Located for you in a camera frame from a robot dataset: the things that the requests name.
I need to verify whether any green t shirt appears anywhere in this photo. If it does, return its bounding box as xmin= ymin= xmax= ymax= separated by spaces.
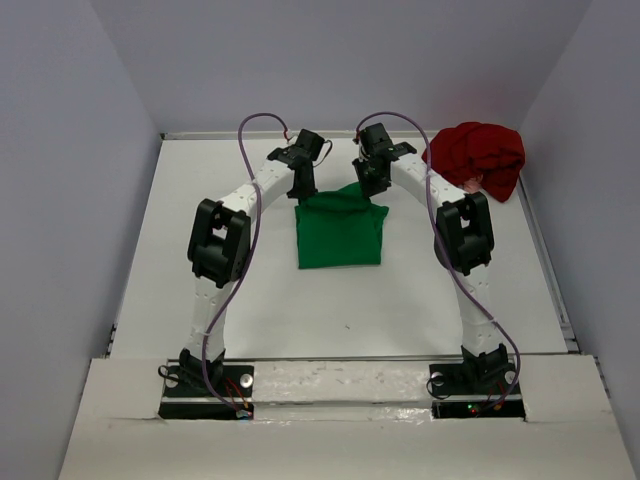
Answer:
xmin=295 ymin=183 xmax=389 ymax=269

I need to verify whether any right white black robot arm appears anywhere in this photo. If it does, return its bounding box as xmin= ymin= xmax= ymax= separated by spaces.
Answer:
xmin=353 ymin=123 xmax=521 ymax=407

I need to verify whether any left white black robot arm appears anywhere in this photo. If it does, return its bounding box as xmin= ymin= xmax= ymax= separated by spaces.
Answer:
xmin=165 ymin=129 xmax=333 ymax=409

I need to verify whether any red t shirt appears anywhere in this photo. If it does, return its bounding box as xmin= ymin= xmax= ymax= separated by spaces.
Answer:
xmin=422 ymin=122 xmax=526 ymax=203

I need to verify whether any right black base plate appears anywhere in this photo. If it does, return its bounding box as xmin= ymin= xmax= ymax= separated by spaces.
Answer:
xmin=425 ymin=363 xmax=526 ymax=420

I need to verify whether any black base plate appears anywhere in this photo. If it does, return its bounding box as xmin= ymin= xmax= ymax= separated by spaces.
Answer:
xmin=158 ymin=363 xmax=255 ymax=421
xmin=425 ymin=363 xmax=526 ymax=420

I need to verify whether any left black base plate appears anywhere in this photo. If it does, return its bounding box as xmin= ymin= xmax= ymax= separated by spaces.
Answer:
xmin=158 ymin=363 xmax=255 ymax=421

